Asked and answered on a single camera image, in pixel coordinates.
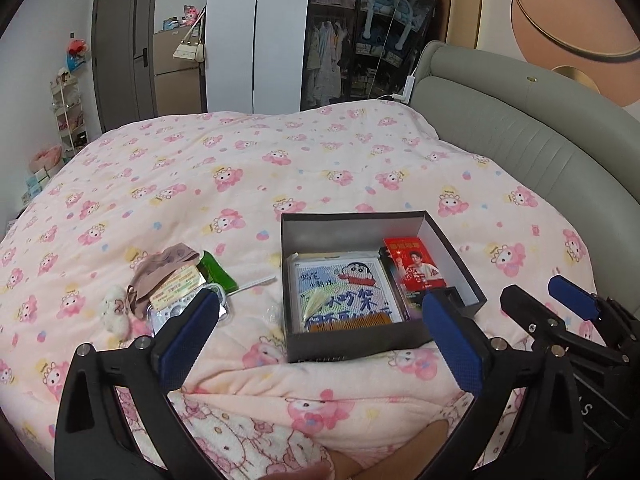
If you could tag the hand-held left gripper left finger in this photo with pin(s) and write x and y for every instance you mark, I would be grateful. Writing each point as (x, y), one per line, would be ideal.
(192, 330)

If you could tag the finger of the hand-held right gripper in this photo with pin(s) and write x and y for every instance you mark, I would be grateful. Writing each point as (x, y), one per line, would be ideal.
(520, 305)
(572, 292)

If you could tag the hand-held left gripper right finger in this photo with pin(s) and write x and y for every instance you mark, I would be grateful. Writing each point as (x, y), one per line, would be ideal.
(455, 345)

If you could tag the red envelope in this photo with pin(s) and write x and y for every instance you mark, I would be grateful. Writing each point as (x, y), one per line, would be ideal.
(415, 265)

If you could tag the cartoon print card pack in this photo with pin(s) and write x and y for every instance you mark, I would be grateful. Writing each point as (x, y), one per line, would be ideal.
(345, 290)

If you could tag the black cardboard container box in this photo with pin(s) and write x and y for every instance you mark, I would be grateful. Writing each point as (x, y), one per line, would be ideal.
(350, 232)

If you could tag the green packet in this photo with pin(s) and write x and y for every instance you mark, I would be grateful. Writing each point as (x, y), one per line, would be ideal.
(217, 272)

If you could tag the small white plush toy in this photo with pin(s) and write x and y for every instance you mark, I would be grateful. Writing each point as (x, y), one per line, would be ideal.
(115, 310)

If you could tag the white plastic strip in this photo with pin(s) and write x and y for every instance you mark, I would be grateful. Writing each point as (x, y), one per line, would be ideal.
(257, 282)

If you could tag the pink cat print pyjamas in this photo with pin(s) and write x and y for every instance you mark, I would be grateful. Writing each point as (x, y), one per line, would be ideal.
(235, 435)

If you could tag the person's leg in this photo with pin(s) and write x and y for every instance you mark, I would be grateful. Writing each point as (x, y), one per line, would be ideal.
(390, 450)

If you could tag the grey padded headboard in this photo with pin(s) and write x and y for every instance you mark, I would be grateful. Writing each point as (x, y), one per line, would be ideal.
(525, 135)

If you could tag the pink printed blanket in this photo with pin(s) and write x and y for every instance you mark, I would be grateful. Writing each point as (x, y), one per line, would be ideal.
(300, 160)

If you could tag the stack of pale boxes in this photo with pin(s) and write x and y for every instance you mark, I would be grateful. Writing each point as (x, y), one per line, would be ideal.
(35, 187)

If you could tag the pink pet bed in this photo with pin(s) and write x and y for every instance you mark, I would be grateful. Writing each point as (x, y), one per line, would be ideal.
(47, 157)

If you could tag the brown cabinet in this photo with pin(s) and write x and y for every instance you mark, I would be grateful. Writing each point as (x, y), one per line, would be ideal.
(175, 90)

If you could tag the white shelf rack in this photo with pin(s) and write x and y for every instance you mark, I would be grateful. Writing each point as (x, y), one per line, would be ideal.
(70, 110)

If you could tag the cream handbag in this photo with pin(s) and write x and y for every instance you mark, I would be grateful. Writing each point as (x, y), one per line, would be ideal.
(187, 52)

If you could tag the grey door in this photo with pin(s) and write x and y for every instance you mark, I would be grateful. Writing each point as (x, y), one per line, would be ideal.
(125, 60)

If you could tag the white wardrobe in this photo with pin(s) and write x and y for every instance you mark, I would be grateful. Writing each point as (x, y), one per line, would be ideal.
(260, 35)

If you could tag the dark glass wardrobe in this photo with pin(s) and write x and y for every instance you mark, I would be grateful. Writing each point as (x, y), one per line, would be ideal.
(330, 60)

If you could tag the red plush toy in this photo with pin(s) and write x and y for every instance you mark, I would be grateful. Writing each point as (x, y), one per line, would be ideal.
(77, 47)

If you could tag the teal toy box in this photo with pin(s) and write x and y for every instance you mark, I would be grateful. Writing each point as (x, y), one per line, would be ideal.
(172, 25)

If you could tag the pink boxed figure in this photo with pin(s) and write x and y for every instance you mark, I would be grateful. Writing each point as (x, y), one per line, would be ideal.
(192, 15)

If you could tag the blue plush toy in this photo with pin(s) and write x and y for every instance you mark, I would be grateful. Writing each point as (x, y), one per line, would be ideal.
(377, 2)

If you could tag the white wall charger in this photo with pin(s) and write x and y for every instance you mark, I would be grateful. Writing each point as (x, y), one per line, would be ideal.
(408, 87)

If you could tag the round peach wall decoration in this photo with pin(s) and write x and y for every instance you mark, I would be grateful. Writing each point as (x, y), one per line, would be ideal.
(575, 10)

